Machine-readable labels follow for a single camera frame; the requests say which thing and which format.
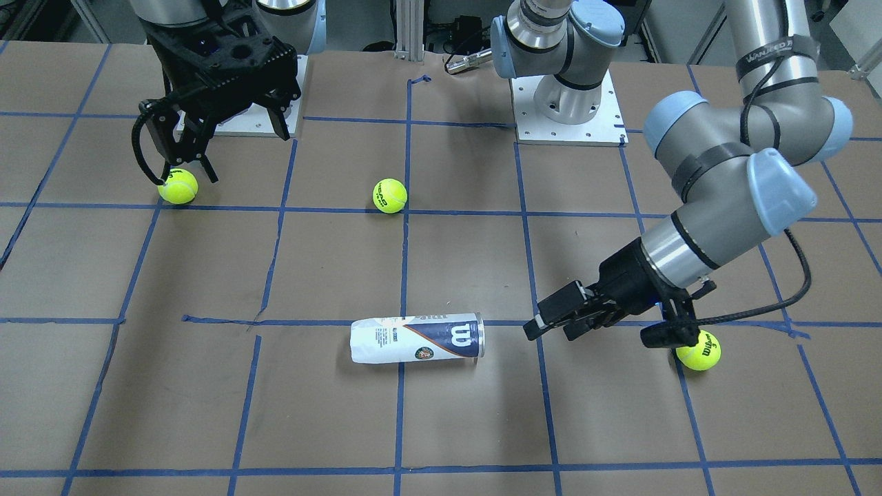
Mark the yellow tennis ball near gripper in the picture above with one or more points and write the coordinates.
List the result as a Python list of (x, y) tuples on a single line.
[(179, 188)]

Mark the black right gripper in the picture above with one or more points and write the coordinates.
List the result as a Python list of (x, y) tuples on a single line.
[(180, 129)]

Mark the white blue tennis ball can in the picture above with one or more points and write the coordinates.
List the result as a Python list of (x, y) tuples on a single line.
[(419, 338)]

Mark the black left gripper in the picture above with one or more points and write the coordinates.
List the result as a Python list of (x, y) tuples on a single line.
[(622, 281)]

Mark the aluminium frame post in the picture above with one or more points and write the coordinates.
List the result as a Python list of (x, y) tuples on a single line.
[(409, 30)]

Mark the Wilson 3 tennis ball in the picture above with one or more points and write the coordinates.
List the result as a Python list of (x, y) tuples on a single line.
[(703, 356)]

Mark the Head tennis ball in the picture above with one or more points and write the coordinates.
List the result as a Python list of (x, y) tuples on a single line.
[(390, 196)]

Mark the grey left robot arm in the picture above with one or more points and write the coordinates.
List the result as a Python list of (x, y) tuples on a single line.
[(733, 169)]

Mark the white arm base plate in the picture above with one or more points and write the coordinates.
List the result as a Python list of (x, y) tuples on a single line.
[(228, 87), (547, 113)]

